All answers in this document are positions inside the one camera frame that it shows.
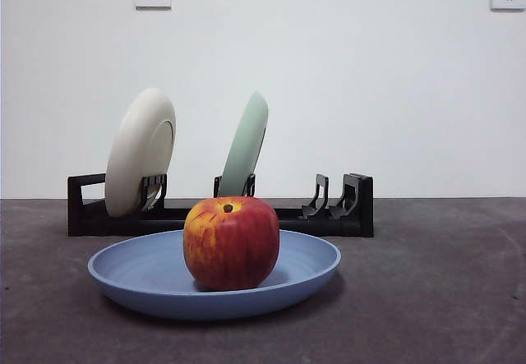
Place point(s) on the red yellow apple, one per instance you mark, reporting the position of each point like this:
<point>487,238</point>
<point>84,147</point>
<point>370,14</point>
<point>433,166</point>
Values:
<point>234,249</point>

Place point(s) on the blue plate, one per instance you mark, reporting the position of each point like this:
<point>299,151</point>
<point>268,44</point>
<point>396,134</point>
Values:
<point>144,282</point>

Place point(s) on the pale green plate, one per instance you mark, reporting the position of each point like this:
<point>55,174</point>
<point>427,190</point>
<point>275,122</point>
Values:
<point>246,146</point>

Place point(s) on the black plate rack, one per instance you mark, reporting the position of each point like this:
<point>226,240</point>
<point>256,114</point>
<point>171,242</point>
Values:
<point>353,226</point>

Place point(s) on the cream white plate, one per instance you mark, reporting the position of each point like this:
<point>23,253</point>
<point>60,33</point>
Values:
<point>131,154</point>

